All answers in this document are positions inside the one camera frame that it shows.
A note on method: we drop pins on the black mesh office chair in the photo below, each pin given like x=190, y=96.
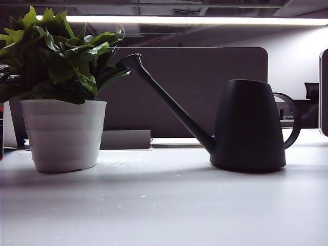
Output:
x=311, y=89

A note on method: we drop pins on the white-edged divider panel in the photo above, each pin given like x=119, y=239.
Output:
x=324, y=102

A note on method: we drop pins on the white board panel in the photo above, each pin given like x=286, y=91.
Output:
x=10, y=128

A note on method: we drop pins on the red object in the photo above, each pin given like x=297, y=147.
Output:
x=1, y=128

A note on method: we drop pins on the ceiling air vent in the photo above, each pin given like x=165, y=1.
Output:
x=185, y=12

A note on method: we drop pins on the white ribbed plant pot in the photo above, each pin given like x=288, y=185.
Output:
x=64, y=138

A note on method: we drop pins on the dark grey watering can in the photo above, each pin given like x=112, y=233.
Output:
x=248, y=123

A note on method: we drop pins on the green leafy plant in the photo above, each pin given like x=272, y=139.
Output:
x=64, y=64

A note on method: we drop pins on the grey desk divider panel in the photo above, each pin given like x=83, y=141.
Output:
x=179, y=89

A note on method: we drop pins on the long ceiling light strip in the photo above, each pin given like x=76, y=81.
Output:
x=179, y=19

